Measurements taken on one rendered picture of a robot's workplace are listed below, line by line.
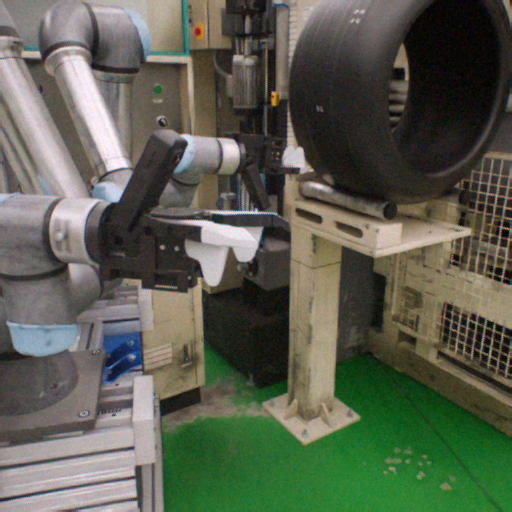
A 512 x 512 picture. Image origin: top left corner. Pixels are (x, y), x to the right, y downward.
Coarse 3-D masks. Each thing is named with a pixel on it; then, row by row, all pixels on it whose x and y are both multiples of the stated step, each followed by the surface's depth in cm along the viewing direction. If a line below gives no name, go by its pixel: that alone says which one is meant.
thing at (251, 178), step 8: (248, 168) 110; (256, 168) 111; (248, 176) 111; (256, 176) 112; (248, 184) 114; (256, 184) 112; (248, 192) 116; (256, 192) 113; (264, 192) 114; (256, 200) 115; (264, 200) 114; (256, 208) 117; (264, 208) 115
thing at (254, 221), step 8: (216, 216) 58; (224, 216) 57; (232, 216) 57; (240, 216) 58; (248, 216) 58; (256, 216) 59; (264, 216) 59; (272, 216) 59; (280, 216) 60; (224, 224) 57; (232, 224) 58; (240, 224) 58; (248, 224) 59; (256, 224) 59; (264, 224) 59; (272, 224) 59; (280, 224) 60; (288, 224) 60; (256, 232) 60; (232, 248) 60; (240, 248) 60; (248, 248) 60; (256, 248) 61; (240, 256) 60; (248, 256) 61
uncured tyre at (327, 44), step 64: (320, 0) 126; (384, 0) 109; (448, 0) 137; (320, 64) 117; (384, 64) 110; (448, 64) 152; (320, 128) 122; (384, 128) 115; (448, 128) 153; (384, 192) 126
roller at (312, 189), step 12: (312, 192) 147; (324, 192) 143; (336, 192) 139; (348, 192) 137; (336, 204) 141; (348, 204) 135; (360, 204) 131; (372, 204) 128; (384, 204) 125; (384, 216) 125
